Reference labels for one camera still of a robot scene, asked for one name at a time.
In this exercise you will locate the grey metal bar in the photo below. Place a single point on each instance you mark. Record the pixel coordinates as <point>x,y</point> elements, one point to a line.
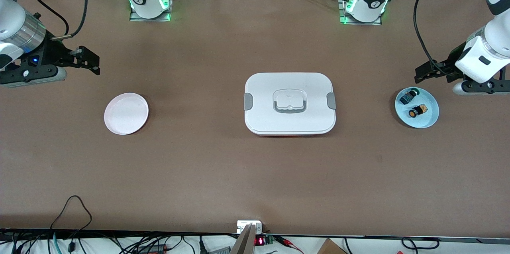
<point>244,244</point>

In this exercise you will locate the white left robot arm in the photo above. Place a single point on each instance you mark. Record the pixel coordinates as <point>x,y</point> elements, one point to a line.
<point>498,34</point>

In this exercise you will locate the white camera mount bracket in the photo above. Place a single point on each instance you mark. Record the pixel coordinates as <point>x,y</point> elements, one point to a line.
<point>240,228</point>

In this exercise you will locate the green circuit board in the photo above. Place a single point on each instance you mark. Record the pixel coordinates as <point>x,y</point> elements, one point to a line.
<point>271,240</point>

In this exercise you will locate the white lidded container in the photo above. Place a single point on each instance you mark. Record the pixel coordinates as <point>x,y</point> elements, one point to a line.
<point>289,122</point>

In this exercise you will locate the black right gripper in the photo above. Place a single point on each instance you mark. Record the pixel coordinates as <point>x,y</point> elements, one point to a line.
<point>51,53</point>

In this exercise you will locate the black power adapter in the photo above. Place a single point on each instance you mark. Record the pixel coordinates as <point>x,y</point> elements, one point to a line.
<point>153,249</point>

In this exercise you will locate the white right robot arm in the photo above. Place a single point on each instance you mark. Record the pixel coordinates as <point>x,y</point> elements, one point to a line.
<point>12,18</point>

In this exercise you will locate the light blue round plate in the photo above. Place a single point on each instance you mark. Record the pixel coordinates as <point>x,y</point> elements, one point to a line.
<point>428,120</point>

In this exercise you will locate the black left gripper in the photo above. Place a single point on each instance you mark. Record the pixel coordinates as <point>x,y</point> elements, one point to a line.
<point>445,66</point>

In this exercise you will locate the pink round plate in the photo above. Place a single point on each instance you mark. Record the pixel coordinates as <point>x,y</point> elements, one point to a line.
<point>126,113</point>

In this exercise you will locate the red digit display module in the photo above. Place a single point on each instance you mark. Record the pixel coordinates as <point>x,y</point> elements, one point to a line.
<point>259,241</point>

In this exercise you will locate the black plug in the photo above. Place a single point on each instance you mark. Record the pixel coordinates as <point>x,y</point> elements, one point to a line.
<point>202,246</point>

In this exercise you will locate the orange push-button switch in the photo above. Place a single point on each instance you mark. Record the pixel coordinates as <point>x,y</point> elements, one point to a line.
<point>418,111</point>

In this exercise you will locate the brown cardboard piece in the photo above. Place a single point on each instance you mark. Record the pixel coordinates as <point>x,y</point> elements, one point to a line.
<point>330,248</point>

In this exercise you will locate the red clip lead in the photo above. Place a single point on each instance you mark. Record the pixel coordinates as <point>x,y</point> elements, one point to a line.
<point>287,241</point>

